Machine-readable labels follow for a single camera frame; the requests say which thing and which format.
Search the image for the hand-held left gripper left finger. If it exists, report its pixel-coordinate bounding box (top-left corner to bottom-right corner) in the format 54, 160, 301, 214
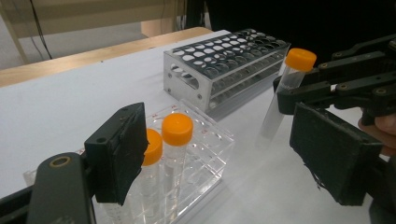
83, 102, 149, 207

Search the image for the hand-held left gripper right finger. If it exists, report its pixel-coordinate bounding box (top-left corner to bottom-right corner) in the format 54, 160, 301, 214
289, 102, 385, 207

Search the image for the orange capped clear tube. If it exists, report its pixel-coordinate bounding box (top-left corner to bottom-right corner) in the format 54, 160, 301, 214
255, 47, 318, 147
160, 112, 194, 224
136, 128, 164, 218

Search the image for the clear acrylic tube rack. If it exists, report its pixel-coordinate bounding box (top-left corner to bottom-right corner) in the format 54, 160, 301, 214
22, 99, 236, 224

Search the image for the metal test tube rack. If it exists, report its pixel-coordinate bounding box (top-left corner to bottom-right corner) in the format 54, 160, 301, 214
163, 28, 292, 120

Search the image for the dark curtain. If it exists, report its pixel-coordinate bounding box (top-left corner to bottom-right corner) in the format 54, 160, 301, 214
186, 0, 396, 63

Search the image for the beige wooden furniture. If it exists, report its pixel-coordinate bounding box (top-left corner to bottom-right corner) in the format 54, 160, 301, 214
0, 0, 188, 64

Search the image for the black hanging cable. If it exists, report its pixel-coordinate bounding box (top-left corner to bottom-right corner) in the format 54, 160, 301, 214
28, 0, 53, 61

